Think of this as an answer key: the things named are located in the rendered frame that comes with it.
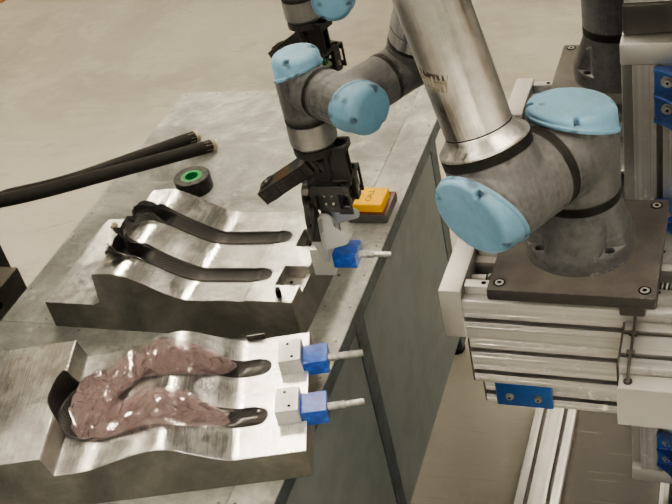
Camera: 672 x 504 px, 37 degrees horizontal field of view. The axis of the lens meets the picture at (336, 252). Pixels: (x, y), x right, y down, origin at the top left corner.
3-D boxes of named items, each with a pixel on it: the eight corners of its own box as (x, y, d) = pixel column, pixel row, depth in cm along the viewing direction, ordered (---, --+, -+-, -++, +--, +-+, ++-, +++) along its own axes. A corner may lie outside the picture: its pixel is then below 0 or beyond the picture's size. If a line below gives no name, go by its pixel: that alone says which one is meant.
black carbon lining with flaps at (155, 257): (298, 238, 186) (287, 196, 181) (268, 295, 175) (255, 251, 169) (133, 233, 198) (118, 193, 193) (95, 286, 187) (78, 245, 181)
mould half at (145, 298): (345, 249, 193) (332, 190, 185) (302, 342, 174) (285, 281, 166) (118, 242, 210) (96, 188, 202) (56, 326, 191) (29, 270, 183)
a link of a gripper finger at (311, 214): (317, 245, 162) (310, 193, 158) (308, 245, 162) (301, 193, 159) (326, 233, 166) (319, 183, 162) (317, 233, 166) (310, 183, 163)
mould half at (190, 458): (316, 355, 170) (302, 306, 164) (313, 475, 149) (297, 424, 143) (33, 396, 176) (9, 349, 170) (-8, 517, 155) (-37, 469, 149)
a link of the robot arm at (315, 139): (278, 131, 153) (294, 103, 159) (285, 156, 155) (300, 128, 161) (325, 129, 150) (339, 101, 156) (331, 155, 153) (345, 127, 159)
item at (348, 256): (397, 257, 170) (392, 232, 167) (390, 276, 167) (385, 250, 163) (323, 256, 174) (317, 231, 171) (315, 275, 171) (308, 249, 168)
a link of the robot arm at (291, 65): (292, 69, 143) (256, 56, 149) (308, 136, 149) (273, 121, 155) (333, 46, 146) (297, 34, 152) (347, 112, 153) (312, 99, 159)
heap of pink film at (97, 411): (238, 354, 165) (226, 317, 161) (229, 434, 151) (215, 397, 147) (86, 376, 168) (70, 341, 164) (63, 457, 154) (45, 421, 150)
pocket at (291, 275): (313, 283, 178) (309, 266, 175) (304, 302, 174) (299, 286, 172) (289, 281, 179) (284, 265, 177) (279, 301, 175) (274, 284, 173)
